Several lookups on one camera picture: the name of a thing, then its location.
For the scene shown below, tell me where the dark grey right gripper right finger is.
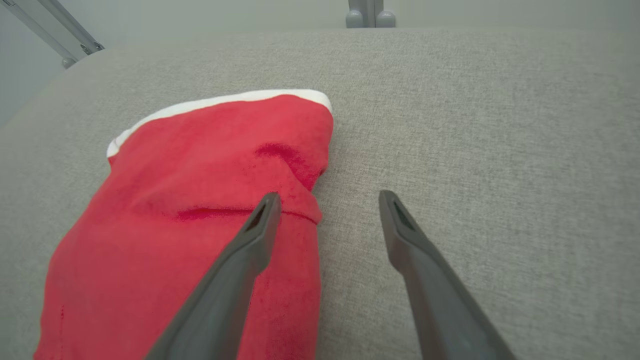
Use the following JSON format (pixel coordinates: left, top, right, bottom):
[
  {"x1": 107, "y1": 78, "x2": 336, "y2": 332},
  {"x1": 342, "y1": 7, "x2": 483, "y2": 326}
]
[{"x1": 378, "y1": 190, "x2": 516, "y2": 360}]

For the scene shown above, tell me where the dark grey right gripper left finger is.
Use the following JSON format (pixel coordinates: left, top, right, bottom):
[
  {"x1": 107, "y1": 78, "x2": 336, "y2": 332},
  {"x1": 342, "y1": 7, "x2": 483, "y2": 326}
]
[{"x1": 145, "y1": 192, "x2": 282, "y2": 360}]

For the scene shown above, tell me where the red and white shirt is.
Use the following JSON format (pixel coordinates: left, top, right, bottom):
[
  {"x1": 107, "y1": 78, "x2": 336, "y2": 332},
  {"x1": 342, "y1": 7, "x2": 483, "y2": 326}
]
[{"x1": 32, "y1": 89, "x2": 334, "y2": 360}]

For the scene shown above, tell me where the grey metal frame stand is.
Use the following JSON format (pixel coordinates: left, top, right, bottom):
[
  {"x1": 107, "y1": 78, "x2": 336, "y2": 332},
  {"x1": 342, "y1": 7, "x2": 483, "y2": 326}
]
[{"x1": 0, "y1": 0, "x2": 106, "y2": 70}]

